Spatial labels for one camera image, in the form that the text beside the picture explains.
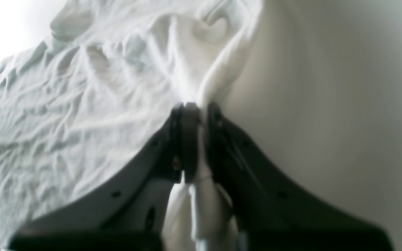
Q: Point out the white printed T-shirt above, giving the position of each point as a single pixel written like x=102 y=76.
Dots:
x=79 y=105

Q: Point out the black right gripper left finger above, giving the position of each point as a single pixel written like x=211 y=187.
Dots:
x=127 y=212

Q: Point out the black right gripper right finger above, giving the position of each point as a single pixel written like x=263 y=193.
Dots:
x=272 y=212

